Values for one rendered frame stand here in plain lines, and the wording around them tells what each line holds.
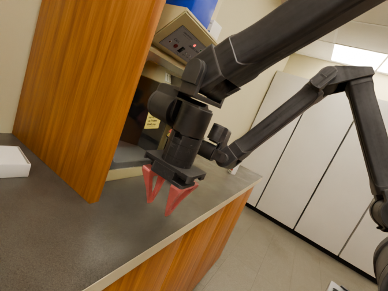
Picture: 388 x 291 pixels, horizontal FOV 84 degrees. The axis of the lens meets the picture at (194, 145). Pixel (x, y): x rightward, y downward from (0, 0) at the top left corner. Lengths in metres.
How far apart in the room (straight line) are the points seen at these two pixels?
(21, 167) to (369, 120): 0.92
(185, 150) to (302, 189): 3.33
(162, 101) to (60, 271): 0.35
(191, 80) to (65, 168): 0.52
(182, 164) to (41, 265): 0.31
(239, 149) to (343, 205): 3.07
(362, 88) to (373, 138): 0.14
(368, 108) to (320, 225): 3.12
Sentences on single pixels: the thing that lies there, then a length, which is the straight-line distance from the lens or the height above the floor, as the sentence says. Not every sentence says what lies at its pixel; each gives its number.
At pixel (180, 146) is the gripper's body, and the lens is 0.36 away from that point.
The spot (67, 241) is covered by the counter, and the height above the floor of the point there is 0.94.
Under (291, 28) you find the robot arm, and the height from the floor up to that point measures 1.43.
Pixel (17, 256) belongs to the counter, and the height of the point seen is 0.94.
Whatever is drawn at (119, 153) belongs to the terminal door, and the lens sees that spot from 0.76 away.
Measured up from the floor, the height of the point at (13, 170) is 0.96.
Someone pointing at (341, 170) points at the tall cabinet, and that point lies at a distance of 3.61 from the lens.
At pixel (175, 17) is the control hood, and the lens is 0.65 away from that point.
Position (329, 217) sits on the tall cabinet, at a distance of 3.72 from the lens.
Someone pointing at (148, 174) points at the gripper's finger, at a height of 1.16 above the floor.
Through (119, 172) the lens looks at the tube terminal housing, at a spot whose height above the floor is 0.97.
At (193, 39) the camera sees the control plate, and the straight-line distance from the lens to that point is 0.73.
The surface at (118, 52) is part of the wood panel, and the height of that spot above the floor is 1.34.
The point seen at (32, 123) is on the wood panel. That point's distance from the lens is 0.92.
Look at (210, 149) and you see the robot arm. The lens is 0.74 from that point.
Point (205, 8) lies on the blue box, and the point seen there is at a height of 1.55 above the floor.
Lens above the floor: 1.31
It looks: 11 degrees down
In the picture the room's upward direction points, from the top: 22 degrees clockwise
